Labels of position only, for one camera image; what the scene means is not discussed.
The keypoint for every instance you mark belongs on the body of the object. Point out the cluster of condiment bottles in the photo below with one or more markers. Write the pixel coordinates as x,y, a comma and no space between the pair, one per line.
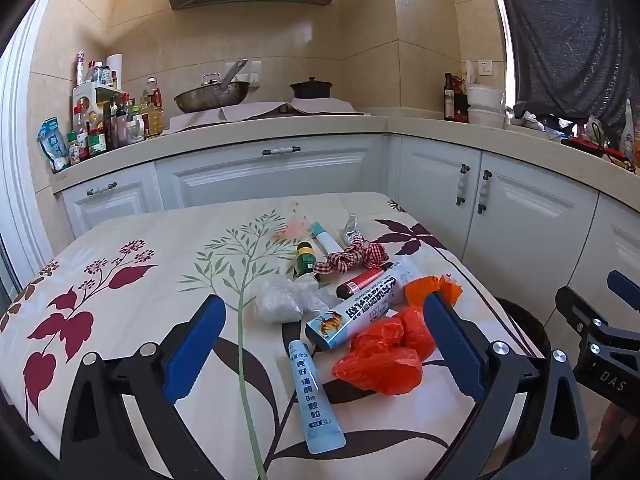
100,135

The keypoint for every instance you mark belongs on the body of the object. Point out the white tube with teal ends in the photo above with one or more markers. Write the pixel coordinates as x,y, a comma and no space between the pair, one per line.
325,240

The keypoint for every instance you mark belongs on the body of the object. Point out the yellow cooking oil jug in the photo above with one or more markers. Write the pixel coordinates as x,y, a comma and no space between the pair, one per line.
156,115

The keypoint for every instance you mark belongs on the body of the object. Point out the dark grey curtain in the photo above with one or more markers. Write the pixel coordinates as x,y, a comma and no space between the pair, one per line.
565,35

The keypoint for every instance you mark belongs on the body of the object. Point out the white plastic bag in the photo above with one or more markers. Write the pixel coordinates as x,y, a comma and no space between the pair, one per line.
468,75

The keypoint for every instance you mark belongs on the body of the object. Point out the green bottle with yellow band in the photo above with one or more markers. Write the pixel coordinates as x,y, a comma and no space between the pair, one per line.
305,260

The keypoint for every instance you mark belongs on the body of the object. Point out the red packet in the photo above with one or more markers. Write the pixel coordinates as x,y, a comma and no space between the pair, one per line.
461,105

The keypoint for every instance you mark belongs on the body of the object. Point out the white spray bottle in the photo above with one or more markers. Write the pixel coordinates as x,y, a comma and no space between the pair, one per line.
627,135

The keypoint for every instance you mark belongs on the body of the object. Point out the red white checked ribbon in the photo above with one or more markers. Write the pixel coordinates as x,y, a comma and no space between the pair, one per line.
370,255

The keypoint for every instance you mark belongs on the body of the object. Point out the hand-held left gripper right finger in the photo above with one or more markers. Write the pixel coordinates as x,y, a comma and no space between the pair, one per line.
455,350

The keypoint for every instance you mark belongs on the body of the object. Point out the wide white cabinet door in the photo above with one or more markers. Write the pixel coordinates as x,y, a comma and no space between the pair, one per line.
250,180

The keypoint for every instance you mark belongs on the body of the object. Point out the long white blue carton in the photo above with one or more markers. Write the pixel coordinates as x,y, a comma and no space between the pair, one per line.
360,310

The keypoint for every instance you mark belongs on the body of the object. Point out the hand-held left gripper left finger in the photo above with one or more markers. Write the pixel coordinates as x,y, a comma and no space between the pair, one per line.
195,350

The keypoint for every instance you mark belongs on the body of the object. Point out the beige stone countertop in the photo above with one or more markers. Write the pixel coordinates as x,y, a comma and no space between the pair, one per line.
350,122

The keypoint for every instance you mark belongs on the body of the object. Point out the blue white seasoning packet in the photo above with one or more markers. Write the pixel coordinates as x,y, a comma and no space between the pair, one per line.
54,145

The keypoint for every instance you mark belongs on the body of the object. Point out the white single wall socket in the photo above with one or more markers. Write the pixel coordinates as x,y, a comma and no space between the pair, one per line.
485,65

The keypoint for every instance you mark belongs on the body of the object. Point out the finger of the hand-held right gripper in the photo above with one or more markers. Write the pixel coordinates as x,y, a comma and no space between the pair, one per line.
580,310
625,285

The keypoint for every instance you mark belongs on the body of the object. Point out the white double wall socket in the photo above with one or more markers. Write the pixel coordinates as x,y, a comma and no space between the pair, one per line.
254,72

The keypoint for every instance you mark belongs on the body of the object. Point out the white rag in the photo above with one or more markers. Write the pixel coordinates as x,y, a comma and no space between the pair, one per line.
525,119

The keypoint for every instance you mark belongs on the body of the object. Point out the small orange plastic bag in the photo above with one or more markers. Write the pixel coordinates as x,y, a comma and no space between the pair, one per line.
417,290

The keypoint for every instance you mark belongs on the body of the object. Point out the light blue squeeze tube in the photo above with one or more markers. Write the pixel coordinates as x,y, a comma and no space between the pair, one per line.
312,400

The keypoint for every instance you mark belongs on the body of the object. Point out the silver foil wrapper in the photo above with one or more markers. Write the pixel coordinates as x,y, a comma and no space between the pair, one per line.
352,230

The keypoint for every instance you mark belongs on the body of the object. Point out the red flat tray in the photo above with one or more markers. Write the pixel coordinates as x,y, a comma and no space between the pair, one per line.
590,145

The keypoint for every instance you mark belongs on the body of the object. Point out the white paper towel roll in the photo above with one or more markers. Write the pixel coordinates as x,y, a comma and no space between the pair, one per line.
115,67

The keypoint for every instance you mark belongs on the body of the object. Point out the red bottle with black cap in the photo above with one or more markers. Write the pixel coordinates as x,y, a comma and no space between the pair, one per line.
360,282

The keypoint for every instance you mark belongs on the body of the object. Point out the dark glass bottle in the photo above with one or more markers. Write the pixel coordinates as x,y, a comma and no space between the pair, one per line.
448,102

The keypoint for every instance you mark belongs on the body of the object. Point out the black trash bin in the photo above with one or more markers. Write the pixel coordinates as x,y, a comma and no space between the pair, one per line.
525,325

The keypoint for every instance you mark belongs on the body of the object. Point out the clear orange snack wrapper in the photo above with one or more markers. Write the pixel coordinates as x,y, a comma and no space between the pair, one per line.
292,230

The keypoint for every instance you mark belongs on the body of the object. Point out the steel kettle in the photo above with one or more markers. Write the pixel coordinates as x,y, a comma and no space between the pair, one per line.
211,80

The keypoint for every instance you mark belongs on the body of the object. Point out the floral printed tablecloth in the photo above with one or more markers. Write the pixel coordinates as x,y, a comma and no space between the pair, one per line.
175,230

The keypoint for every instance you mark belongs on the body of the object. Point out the white condiment rack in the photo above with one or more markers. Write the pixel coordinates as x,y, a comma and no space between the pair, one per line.
85,95

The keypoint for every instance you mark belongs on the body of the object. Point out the clear plastic bag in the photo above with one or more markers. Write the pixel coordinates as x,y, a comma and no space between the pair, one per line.
280,302

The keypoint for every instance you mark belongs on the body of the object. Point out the green white bag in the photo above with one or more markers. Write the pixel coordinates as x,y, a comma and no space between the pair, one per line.
595,130

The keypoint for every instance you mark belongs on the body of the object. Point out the large orange plastic bag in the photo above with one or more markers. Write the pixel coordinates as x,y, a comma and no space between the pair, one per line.
380,360

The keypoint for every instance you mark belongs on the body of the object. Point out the black lidded clay pot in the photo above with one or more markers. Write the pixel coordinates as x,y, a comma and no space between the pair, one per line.
311,90

